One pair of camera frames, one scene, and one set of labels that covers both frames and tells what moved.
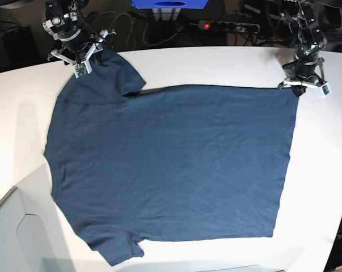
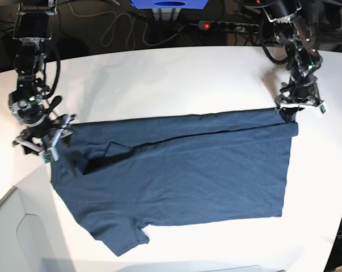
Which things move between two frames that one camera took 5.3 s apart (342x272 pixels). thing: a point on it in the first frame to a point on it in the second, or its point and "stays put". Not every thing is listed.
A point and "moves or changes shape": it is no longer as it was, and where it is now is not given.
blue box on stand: x=169 y=4 stays put
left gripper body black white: x=79 y=46 to x=32 y=106
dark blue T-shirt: x=188 y=162 moves or changes shape
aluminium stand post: x=165 y=14 stays put
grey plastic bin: x=27 y=232 stays put
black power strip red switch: x=215 y=25 stays put
